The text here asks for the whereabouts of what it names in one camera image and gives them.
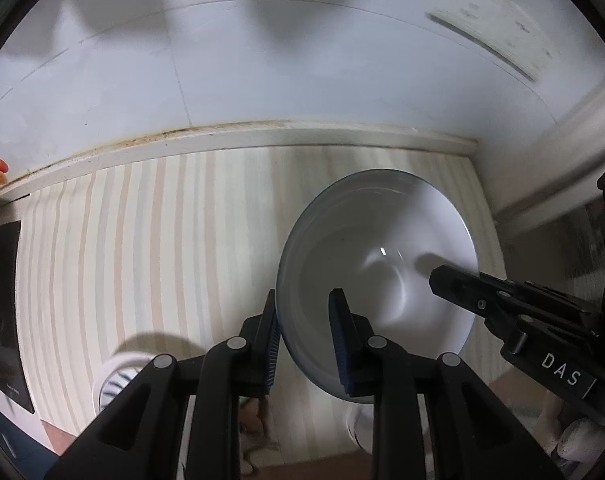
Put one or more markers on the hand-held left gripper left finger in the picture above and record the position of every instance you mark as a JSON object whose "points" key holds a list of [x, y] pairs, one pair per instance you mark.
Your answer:
{"points": [[272, 350]]}

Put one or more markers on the black induction cooktop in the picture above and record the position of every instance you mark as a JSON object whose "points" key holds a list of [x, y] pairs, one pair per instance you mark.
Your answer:
{"points": [[2, 310]]}

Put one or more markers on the white bowl grey outside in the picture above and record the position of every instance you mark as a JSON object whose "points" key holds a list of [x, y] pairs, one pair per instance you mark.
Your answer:
{"points": [[382, 240]]}

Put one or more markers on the blue striped white plate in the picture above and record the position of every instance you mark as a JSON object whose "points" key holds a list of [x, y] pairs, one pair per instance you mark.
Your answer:
{"points": [[113, 382]]}

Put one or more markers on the white wall socket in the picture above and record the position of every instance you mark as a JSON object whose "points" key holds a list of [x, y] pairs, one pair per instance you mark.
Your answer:
{"points": [[492, 32], [525, 55], [457, 12]]}

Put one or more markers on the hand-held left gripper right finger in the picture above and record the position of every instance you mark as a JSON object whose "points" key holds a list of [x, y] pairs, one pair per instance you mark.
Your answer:
{"points": [[340, 345]]}

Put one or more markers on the striped cat print tablecloth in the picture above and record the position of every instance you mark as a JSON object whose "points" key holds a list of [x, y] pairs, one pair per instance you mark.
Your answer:
{"points": [[157, 260]]}

